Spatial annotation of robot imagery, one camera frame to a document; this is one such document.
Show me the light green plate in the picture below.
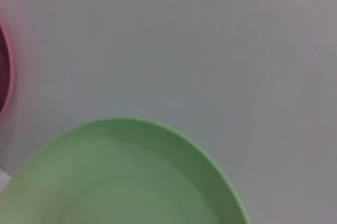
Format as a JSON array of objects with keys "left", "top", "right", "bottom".
[{"left": 0, "top": 117, "right": 251, "bottom": 224}]

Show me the red plate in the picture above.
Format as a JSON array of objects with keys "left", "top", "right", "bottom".
[{"left": 0, "top": 16, "right": 16, "bottom": 119}]

